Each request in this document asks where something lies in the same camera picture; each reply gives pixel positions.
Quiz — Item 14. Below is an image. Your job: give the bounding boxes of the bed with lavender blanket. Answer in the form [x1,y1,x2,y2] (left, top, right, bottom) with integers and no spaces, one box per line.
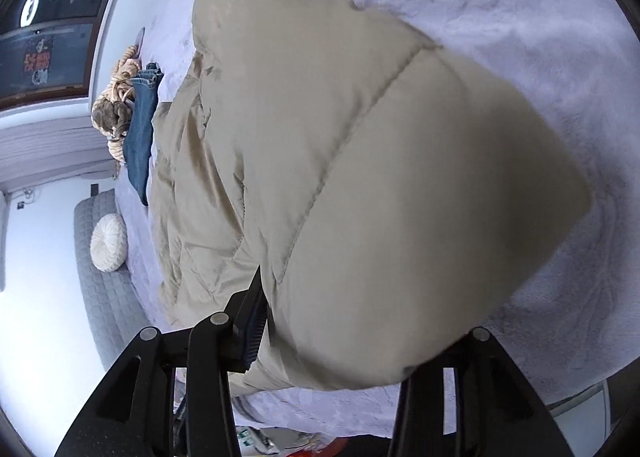
[112,0,640,443]

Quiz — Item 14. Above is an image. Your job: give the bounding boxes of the brown plush garment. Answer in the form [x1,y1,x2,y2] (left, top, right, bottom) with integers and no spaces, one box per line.
[91,100,133,136]

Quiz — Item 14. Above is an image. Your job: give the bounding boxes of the bedside clutter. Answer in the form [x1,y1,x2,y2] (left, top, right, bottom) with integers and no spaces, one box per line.
[237,428,323,457]

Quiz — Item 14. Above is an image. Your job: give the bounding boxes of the beige puffer jacket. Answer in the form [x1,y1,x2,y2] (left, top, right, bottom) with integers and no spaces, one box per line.
[150,0,596,393]

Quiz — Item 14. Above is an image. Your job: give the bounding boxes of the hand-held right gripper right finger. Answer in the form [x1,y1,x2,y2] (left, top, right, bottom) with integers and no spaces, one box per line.
[387,327,558,457]

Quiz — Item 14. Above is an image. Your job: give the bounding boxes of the round cream cushion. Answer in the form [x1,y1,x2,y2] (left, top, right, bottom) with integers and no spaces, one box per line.
[90,214,128,273]

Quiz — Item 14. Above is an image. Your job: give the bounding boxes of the dark framed window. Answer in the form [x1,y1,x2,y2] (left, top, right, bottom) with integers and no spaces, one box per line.
[0,0,138,110]

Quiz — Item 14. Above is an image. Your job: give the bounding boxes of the striped beige cloth pile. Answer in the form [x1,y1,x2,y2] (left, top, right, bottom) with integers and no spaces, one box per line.
[92,42,143,168]

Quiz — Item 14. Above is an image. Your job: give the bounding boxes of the grey pleated curtain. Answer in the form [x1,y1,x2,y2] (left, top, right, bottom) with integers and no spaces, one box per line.
[0,110,118,184]

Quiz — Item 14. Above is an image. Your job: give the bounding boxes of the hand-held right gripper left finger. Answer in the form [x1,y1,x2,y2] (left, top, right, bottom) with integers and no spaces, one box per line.
[54,264,271,457]

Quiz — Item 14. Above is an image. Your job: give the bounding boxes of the grey quilted headboard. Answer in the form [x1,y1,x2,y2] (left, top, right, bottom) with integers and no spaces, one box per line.
[73,190,166,373]

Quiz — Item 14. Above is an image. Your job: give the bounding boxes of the folded blue jeans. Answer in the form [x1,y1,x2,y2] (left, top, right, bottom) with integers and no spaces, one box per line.
[122,62,166,208]

